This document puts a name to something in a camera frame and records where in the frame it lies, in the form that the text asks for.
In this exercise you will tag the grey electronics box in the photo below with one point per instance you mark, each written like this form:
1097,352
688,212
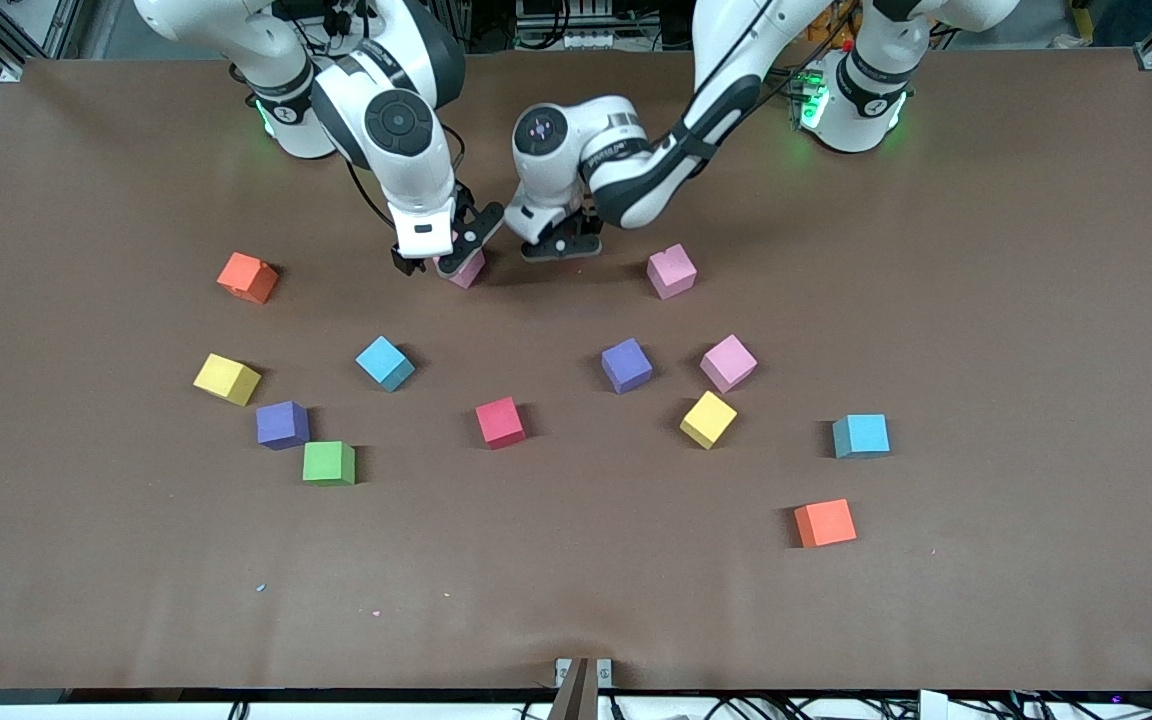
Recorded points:
586,40

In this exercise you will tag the yellow foam block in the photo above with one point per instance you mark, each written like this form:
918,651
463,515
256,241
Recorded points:
224,376
707,418

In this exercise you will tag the red foam block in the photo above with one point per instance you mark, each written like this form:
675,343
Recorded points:
499,421

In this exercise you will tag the orange foam block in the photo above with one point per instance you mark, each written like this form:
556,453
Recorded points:
825,522
248,280

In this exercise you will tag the purple foam block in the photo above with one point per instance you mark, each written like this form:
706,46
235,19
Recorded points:
281,423
626,364

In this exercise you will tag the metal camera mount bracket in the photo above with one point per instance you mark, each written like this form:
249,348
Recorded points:
584,690

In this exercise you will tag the pink foam block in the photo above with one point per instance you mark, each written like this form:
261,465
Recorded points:
471,272
728,362
671,270

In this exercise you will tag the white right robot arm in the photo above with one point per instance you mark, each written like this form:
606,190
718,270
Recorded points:
396,125

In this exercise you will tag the orange lumpy bag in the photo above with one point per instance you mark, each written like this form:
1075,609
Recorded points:
836,32

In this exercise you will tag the brown paper table cover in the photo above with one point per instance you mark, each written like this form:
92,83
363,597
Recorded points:
576,560

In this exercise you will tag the cyan foam block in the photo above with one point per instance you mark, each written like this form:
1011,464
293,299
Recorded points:
383,360
863,435

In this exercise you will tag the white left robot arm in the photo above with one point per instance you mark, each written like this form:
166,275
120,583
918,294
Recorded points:
636,170

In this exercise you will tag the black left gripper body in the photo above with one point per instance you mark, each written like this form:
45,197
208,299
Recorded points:
583,221

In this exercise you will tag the green foam block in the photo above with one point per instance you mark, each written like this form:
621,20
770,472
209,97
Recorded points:
326,462

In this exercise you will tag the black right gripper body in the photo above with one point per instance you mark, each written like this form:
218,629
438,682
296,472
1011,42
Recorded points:
463,222

